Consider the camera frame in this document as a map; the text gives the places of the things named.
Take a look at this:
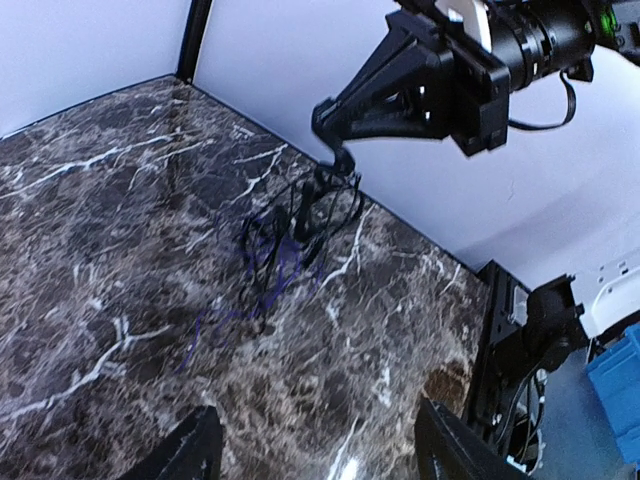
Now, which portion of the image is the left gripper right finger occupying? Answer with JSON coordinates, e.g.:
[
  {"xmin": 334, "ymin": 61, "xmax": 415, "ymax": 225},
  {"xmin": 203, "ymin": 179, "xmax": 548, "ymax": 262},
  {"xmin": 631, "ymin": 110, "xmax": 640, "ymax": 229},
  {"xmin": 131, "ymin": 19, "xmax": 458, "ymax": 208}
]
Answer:
[{"xmin": 414, "ymin": 397, "xmax": 529, "ymax": 480}]

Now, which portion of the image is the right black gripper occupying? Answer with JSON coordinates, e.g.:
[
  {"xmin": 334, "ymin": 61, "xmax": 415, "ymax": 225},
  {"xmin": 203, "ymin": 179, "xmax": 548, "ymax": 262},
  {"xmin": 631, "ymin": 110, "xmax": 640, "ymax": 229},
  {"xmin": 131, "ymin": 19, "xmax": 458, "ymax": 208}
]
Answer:
[{"xmin": 312, "ymin": 9, "xmax": 510, "ymax": 168}]

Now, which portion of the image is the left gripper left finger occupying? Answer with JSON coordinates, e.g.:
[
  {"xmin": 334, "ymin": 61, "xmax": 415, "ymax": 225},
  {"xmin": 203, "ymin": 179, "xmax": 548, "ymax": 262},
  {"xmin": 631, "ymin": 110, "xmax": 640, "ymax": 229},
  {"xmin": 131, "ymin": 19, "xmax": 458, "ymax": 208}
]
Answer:
[{"xmin": 120, "ymin": 406, "xmax": 223, "ymax": 480}]

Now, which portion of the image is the black cable tangle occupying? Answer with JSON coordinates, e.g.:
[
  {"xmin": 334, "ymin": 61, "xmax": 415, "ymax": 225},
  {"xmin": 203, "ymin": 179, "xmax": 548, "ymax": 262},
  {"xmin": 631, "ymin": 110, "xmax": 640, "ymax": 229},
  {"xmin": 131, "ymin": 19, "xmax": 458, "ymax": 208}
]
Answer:
[{"xmin": 237, "ymin": 154, "xmax": 364, "ymax": 336}]

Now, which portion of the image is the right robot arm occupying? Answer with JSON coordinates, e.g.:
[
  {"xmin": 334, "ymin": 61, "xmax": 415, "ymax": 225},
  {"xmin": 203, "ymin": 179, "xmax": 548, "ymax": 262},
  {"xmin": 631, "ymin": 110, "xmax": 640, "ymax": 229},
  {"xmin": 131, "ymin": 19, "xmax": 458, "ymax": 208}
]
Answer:
[{"xmin": 311, "ymin": 1, "xmax": 639, "ymax": 176}]

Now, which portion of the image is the blue plastic box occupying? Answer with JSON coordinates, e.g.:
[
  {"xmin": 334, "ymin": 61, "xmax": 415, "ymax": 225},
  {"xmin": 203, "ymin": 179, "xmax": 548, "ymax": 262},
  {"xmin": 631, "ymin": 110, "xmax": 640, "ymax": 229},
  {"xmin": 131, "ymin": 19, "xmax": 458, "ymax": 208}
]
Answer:
[{"xmin": 586, "ymin": 324, "xmax": 640, "ymax": 464}]

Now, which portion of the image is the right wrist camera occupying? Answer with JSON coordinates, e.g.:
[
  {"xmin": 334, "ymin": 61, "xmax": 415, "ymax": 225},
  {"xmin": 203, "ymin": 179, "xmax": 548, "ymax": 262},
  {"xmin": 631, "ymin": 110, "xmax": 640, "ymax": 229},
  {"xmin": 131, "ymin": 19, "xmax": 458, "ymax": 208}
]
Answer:
[{"xmin": 435, "ymin": 0, "xmax": 492, "ymax": 53}]

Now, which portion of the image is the purple cable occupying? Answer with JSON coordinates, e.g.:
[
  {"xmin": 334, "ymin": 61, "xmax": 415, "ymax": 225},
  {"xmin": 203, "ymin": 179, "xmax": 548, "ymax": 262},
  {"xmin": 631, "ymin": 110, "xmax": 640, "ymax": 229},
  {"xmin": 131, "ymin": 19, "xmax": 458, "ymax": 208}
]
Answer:
[{"xmin": 174, "ymin": 214, "xmax": 326, "ymax": 376}]

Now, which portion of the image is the right black frame post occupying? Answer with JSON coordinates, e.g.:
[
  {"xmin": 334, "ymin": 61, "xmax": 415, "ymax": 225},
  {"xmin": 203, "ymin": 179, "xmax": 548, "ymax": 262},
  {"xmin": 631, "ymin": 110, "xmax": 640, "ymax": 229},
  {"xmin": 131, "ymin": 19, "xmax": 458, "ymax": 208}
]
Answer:
[{"xmin": 175, "ymin": 0, "xmax": 213, "ymax": 84}]

